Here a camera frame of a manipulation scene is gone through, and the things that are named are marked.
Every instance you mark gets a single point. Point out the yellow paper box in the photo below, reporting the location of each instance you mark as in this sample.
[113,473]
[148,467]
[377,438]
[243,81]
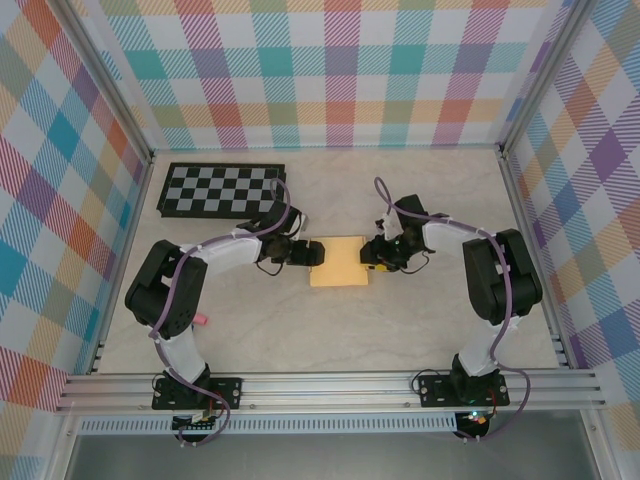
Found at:
[340,262]

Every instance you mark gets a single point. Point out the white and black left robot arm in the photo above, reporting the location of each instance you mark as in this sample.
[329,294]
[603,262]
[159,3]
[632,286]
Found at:
[145,285]

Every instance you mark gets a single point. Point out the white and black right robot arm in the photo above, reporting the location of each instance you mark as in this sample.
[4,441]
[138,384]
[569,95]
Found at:
[485,280]

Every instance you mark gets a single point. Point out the black grey chessboard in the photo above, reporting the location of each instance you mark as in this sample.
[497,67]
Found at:
[220,192]

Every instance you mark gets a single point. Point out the pink toy microphone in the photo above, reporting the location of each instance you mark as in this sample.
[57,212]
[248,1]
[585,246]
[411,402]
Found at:
[201,320]

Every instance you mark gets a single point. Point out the small green circuit board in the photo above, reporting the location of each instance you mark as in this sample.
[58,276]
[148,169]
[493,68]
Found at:
[195,421]
[475,419]

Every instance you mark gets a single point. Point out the grey metal panel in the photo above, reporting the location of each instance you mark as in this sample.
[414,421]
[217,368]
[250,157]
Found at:
[325,460]

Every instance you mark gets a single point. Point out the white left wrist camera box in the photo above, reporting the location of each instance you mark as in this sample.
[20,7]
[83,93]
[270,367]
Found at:
[303,222]

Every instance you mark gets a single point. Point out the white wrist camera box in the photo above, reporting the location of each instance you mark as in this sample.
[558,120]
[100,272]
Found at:
[385,225]
[303,222]

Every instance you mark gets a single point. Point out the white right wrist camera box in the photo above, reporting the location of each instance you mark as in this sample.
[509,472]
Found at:
[385,225]

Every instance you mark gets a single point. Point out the aluminium side rail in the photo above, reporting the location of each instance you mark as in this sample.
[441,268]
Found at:
[136,220]
[526,225]

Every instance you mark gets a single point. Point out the wide aluminium base rail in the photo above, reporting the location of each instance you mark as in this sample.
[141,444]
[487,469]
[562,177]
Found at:
[325,390]

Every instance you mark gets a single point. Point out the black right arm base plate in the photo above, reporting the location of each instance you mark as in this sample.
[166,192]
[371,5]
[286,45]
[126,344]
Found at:
[435,392]

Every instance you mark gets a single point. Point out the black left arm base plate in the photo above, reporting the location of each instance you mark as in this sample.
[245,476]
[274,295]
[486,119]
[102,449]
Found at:
[225,392]

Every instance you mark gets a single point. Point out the aluminium frame post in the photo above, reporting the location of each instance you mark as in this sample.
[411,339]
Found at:
[116,85]
[542,75]

